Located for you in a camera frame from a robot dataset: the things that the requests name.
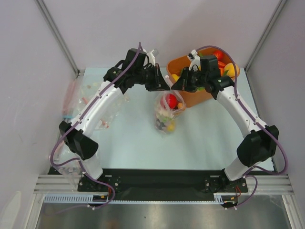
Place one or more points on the aluminium frame post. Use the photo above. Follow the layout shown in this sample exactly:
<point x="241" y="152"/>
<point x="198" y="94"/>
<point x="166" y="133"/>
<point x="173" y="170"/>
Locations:
<point x="271" y="23"/>
<point x="57" y="35"/>

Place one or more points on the left aluminium frame post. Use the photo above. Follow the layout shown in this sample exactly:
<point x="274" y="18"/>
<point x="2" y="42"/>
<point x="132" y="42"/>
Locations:
<point x="57" y="35"/>

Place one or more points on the right aluminium frame post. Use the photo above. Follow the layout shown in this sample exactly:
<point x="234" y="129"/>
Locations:
<point x="271" y="23"/>

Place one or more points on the orange plastic food bin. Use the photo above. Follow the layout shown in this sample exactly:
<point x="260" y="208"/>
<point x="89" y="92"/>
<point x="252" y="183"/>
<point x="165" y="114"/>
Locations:
<point x="175" y="66"/>

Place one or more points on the pile of spare zip bags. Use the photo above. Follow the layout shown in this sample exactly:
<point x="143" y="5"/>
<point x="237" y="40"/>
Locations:
<point x="100" y="111"/>

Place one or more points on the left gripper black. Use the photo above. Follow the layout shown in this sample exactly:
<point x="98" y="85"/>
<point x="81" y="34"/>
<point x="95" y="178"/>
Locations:
<point x="158" y="83"/>

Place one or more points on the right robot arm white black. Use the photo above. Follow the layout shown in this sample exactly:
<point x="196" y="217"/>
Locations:
<point x="259" y="139"/>

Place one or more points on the orange tangerine toy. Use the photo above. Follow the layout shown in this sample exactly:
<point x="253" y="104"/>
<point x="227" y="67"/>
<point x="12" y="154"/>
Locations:
<point x="221" y="66"/>

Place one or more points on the yellow lemon toy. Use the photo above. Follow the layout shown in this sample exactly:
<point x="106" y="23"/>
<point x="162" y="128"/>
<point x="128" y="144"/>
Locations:
<point x="171" y="128"/>

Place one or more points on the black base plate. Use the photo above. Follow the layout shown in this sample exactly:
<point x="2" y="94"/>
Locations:
<point x="156" y="182"/>

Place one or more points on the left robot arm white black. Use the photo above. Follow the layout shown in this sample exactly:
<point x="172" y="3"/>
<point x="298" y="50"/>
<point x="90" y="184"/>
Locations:
<point x="76" y="140"/>

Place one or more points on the clear zip top bag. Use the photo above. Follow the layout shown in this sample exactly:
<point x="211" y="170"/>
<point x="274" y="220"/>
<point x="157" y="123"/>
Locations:
<point x="181" y="106"/>

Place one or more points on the cauliflower toy white green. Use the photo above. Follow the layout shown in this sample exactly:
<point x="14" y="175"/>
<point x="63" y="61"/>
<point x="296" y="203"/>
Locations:
<point x="163" y="115"/>

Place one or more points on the red apple toy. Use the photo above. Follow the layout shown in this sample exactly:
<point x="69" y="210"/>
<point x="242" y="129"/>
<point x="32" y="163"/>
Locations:
<point x="171" y="100"/>

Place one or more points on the pink peach toy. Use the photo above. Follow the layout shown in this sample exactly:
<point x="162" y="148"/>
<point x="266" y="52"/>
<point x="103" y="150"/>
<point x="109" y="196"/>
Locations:
<point x="162" y="102"/>

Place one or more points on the aluminium front rail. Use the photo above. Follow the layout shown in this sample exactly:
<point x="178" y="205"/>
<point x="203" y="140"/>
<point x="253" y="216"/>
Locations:
<point x="266" y="185"/>

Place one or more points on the white cable duct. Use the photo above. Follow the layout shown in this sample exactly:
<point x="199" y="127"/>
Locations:
<point x="99" y="199"/>

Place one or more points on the yellow peach toy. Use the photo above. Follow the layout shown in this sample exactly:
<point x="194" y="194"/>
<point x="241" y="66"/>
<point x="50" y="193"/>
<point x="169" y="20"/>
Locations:
<point x="230" y="71"/>

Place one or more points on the red strawberry toy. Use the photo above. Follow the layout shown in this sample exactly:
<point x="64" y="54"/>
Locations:
<point x="218" y="54"/>

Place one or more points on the dark chestnut toy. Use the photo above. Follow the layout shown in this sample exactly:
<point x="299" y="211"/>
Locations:
<point x="158" y="124"/>

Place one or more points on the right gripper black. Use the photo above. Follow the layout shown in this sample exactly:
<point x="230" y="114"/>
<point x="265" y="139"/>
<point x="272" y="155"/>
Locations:
<point x="187" y="80"/>

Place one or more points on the papaya toy yellow green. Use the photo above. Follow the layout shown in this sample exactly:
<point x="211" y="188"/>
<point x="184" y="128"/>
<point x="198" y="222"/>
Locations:
<point x="175" y="77"/>

